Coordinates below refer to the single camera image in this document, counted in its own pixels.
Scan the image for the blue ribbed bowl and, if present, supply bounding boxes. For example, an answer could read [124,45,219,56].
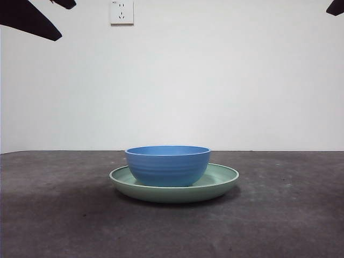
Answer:
[124,145,212,187]

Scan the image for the white wall socket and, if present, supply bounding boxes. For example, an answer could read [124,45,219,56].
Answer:
[110,0,134,26]

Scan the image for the pale green plate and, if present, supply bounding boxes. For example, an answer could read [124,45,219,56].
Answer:
[109,162,240,204]

